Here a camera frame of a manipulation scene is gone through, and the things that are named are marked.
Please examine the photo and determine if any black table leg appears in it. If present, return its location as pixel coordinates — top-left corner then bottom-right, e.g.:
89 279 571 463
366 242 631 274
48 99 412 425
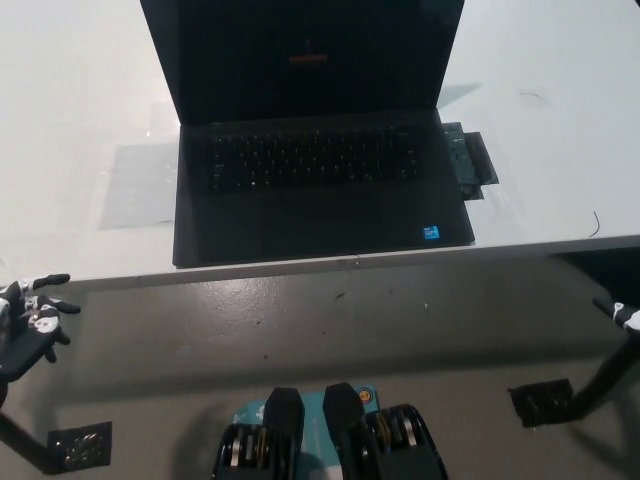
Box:
0 407 54 475
568 327 640 422

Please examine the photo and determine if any black laptop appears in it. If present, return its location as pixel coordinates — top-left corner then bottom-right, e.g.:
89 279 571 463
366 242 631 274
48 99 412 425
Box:
139 0 477 269

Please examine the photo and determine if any clear tape sheet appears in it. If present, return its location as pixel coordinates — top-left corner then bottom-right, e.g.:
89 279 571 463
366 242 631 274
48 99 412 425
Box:
98 141 180 232

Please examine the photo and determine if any black flat device beside laptop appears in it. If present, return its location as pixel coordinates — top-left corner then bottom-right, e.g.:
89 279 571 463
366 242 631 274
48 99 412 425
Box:
462 130 500 202

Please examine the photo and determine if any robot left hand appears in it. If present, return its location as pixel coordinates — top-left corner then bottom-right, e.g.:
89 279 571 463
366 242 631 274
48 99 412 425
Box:
0 273 83 382

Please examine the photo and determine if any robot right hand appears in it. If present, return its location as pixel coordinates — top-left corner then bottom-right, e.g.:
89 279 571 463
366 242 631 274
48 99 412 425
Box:
591 296 640 335

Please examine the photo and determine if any black usb hub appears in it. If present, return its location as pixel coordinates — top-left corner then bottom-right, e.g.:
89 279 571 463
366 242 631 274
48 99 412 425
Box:
442 122 476 187

